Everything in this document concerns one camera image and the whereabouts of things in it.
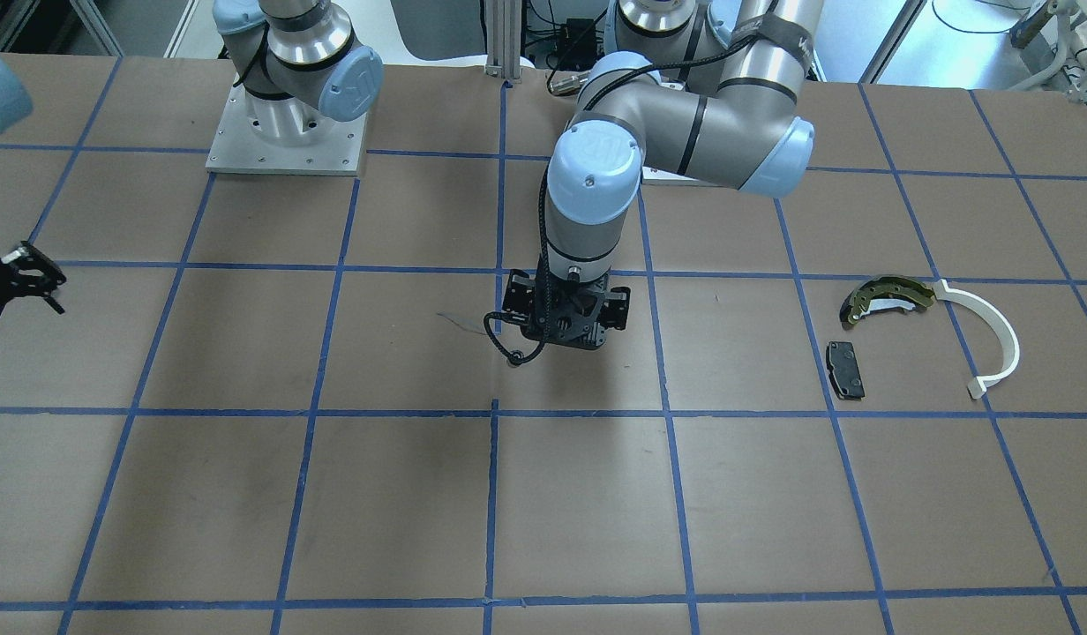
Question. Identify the white curved plastic part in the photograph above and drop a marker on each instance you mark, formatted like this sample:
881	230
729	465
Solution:
999	324

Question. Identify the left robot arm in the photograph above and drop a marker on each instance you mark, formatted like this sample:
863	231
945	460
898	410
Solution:
700	89

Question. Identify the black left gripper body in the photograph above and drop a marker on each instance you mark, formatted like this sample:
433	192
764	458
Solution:
519	300

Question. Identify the black brake pad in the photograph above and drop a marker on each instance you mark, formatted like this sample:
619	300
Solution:
843	370

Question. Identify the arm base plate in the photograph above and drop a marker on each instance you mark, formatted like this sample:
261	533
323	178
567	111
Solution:
283	138
694	136

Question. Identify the olive brake shoe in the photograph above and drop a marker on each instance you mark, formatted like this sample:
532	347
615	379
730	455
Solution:
883	293

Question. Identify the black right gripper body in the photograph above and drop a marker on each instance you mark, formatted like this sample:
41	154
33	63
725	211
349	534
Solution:
21	275

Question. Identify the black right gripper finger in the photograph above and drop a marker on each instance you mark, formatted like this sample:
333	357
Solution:
55	305

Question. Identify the aluminium frame post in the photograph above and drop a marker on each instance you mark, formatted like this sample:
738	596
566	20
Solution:
502	39

